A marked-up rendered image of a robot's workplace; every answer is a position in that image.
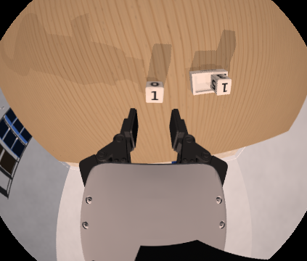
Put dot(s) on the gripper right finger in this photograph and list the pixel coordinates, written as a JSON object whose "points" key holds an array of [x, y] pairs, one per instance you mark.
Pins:
{"points": [[188, 150]]}

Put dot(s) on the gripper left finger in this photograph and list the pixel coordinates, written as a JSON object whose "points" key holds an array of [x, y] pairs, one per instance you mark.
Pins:
{"points": [[118, 150]]}

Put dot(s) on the beige calendar cube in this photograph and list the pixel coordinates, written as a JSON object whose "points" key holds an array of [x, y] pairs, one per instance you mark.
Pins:
{"points": [[220, 84], [154, 92]]}

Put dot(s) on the beige rectangular tray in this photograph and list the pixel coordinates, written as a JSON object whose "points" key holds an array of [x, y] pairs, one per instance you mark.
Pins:
{"points": [[200, 80]]}

